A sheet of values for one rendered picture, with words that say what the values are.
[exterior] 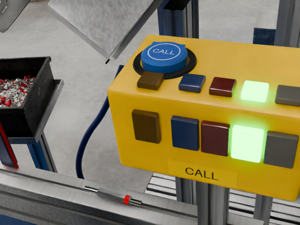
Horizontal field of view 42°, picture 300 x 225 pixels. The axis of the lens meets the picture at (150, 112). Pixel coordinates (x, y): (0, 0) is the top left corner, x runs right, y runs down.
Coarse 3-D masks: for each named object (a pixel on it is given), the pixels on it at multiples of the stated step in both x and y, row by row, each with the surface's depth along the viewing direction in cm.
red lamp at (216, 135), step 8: (208, 128) 30; (216, 128) 29; (224, 128) 29; (208, 136) 30; (216, 136) 30; (224, 136) 29; (208, 144) 31; (216, 144) 30; (224, 144) 30; (208, 152) 31; (216, 152) 31; (224, 152) 30
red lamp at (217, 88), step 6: (216, 78) 30; (222, 78) 30; (216, 84) 30; (222, 84) 30; (228, 84) 30; (234, 84) 30; (210, 90) 29; (216, 90) 29; (222, 90) 29; (228, 90) 29; (228, 96) 29
